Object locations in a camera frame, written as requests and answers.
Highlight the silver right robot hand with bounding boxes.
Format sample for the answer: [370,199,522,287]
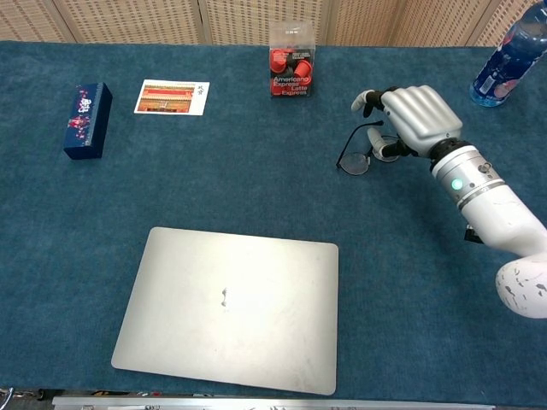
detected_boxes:
[350,85,464,162]

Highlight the black-rimmed eyeglasses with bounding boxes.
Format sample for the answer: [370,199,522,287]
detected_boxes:
[336,120,403,176]

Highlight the blue plastic drink bottle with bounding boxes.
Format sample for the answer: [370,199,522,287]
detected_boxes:
[469,0,547,108]

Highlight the clear red coffee capsule box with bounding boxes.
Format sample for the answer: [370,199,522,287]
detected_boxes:
[268,20,318,99]

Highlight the blue felt table cloth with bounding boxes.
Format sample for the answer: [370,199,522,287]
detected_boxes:
[0,40,547,405]

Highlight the palace photo postcard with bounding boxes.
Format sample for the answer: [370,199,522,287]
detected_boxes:
[133,79,211,117]

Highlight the silver closed laptop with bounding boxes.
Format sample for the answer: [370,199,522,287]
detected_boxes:
[110,226,340,396]

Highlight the beige woven folding screen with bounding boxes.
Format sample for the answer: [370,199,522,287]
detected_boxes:
[0,0,547,47]

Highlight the dark blue patterned box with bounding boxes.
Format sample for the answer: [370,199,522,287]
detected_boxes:
[62,82,114,161]

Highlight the long silver metal bar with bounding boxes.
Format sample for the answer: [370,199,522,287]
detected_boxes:
[50,395,497,410]

